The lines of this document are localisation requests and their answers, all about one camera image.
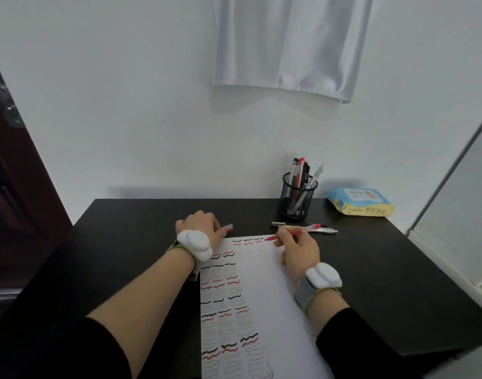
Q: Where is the person's right forearm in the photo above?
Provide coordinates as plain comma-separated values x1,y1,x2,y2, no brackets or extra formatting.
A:
305,290,351,337

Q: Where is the clear pen with black cap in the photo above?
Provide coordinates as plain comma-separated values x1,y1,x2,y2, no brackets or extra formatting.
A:
291,158,300,214

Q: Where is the person's left forearm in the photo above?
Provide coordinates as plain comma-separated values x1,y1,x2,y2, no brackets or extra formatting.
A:
85,248,197,378

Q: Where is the white paper with wavy lines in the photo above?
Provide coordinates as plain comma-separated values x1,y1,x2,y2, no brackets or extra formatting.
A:
199,234,337,379

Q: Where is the white wrist tracker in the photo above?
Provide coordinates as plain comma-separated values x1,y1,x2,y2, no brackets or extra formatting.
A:
176,230,213,262
306,262,342,290

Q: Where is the black mesh pen holder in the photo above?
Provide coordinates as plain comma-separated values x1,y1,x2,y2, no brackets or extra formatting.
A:
277,172,319,220

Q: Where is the black sleeve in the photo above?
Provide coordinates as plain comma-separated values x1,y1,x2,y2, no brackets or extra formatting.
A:
315,307,466,379
0,316,140,379

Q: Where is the clear transparent pen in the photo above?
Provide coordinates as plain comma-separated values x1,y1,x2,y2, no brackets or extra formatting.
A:
296,164,324,215

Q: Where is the dark brown door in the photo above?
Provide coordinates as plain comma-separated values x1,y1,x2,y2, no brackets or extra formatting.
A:
0,46,74,312

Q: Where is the person's right hand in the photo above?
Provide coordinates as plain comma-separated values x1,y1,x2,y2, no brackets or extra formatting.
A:
273,227,321,285

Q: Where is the white hanging cloth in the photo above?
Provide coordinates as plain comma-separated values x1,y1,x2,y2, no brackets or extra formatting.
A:
212,0,376,104

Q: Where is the person's left hand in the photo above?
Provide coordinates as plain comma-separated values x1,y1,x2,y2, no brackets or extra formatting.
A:
175,211,228,253

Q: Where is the blue and yellow tissue pack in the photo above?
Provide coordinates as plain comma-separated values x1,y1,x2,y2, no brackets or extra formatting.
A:
326,187,395,218

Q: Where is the grey wrist strap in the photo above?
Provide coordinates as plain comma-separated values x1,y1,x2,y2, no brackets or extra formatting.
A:
167,241,201,282
293,276,342,315

